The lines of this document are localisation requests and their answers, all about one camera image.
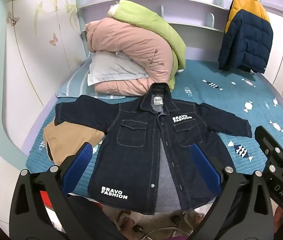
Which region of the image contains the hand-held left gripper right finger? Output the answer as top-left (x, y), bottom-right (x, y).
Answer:
top-left (157, 144), bottom-right (274, 240)

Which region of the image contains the pink comforter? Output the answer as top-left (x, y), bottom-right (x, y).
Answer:
top-left (85, 17), bottom-right (174, 97)

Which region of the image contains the teal fish-print bedspread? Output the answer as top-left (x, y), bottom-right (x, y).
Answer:
top-left (21, 59), bottom-right (283, 198)

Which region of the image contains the lavender headboard shelf unit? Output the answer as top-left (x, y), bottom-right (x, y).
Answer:
top-left (76, 0), bottom-right (236, 63)

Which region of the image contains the chrome stool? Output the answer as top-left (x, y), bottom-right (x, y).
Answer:
top-left (139, 226), bottom-right (189, 240)

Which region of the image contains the green comforter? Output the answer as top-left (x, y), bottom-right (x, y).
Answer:
top-left (113, 0), bottom-right (187, 92)

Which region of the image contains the red box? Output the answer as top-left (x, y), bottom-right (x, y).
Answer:
top-left (39, 190), bottom-right (68, 212)

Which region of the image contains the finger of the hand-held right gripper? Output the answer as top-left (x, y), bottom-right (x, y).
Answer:
top-left (255, 126), bottom-right (283, 164)

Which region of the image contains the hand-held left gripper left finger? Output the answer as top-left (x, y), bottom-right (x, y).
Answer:
top-left (9, 142), bottom-right (117, 240)

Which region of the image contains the dark denim jacket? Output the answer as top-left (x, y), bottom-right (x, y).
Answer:
top-left (54, 82), bottom-right (253, 215)

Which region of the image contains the beige slipper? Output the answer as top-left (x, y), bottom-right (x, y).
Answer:
top-left (170, 210), bottom-right (199, 233)
top-left (115, 210), bottom-right (142, 232)

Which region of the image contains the white pillow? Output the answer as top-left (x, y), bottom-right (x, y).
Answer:
top-left (87, 51), bottom-right (149, 87)

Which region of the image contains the blue striped pillow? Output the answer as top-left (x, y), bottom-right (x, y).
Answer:
top-left (56, 61), bottom-right (97, 98)

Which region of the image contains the yellow and navy puffer jacket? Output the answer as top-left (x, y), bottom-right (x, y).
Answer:
top-left (218, 0), bottom-right (274, 74)

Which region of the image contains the tan folded garment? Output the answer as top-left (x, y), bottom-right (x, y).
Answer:
top-left (43, 122), bottom-right (105, 167)

